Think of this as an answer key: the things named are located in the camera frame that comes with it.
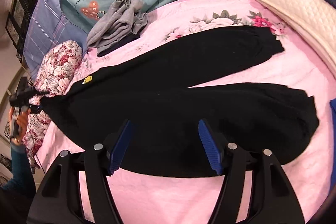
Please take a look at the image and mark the black pants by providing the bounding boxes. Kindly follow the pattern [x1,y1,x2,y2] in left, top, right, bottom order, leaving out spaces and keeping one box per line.
[41,26,319,178]

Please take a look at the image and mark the teal sleeved left forearm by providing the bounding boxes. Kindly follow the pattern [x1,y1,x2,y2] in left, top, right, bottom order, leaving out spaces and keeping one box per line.
[1,143,36,223]

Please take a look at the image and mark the person's left hand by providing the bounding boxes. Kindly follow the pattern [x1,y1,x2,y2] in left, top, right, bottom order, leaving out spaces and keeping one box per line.
[9,107,31,146]

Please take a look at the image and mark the red floral pillow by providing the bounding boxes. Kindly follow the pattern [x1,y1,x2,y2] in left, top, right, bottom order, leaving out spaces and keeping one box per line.
[23,40,83,168]

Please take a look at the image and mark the blue plaid pillow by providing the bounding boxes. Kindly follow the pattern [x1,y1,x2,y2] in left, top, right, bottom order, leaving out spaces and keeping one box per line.
[23,0,87,79]

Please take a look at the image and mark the pink floral bed sheet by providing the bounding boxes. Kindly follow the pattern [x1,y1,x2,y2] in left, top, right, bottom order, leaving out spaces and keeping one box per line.
[35,0,336,224]

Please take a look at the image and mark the bright blue garment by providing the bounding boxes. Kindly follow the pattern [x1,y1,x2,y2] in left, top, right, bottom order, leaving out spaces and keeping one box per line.
[329,98,336,188]

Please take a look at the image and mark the grey folded garment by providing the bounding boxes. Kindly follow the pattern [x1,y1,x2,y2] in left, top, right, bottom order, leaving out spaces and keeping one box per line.
[87,0,147,53]

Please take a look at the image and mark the cream quilted pillow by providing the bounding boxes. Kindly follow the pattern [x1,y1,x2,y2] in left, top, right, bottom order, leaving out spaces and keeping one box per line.
[256,0,336,75]

